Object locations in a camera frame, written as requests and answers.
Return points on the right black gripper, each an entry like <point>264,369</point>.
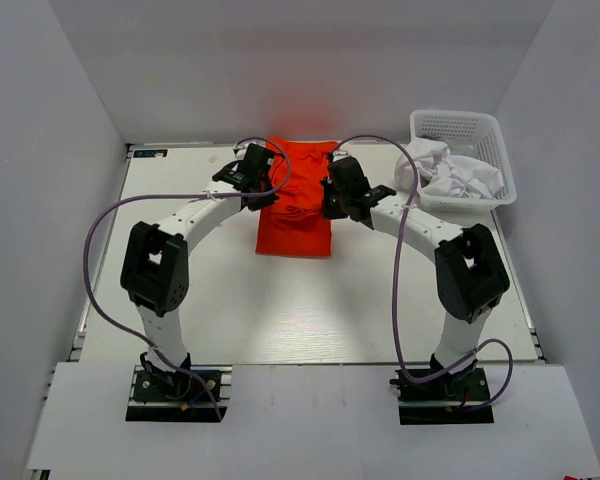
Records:
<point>329,211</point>

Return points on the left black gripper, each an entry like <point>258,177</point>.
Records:
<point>262,203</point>

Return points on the orange t shirt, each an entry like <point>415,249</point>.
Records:
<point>294,225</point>

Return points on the white t shirt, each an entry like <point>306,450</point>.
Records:
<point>443,174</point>

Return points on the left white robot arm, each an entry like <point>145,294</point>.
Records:
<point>155,272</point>

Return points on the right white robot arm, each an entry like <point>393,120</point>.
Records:
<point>469,272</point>

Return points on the blue black table label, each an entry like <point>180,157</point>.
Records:
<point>150,153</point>

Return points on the white plastic basket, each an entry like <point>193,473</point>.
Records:
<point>482,132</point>

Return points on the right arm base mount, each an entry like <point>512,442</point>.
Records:
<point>427,404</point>

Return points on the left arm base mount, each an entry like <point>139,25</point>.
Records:
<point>147,402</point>

